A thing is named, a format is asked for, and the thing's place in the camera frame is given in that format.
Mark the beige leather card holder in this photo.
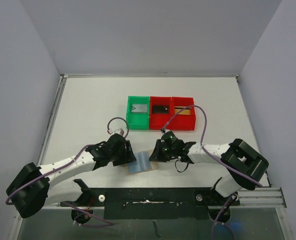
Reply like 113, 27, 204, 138
125, 149, 159, 175

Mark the gold card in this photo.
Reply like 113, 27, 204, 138
174, 106, 191, 116

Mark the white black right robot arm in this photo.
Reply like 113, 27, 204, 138
149, 138, 269, 198

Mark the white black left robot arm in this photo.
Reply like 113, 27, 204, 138
5, 133, 136, 218

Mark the black card in red bin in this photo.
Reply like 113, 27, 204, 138
151, 105, 169, 114

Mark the silver card in green bin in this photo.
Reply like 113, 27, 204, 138
131, 104, 148, 114

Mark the red right plastic bin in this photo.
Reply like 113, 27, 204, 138
167, 96, 196, 131

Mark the red plastic bin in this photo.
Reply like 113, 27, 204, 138
149, 96, 171, 130
167, 96, 196, 131

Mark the green plastic bin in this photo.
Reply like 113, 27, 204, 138
126, 96, 150, 130

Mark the red middle plastic bin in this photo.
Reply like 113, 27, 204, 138
149, 96, 171, 130

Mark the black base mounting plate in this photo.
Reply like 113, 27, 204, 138
71, 187, 227, 220

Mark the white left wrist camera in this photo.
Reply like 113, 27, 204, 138
109, 128, 125, 136

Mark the aluminium frame rail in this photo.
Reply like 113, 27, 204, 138
238, 187, 287, 208

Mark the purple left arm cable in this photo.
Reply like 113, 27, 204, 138
4, 117, 130, 228

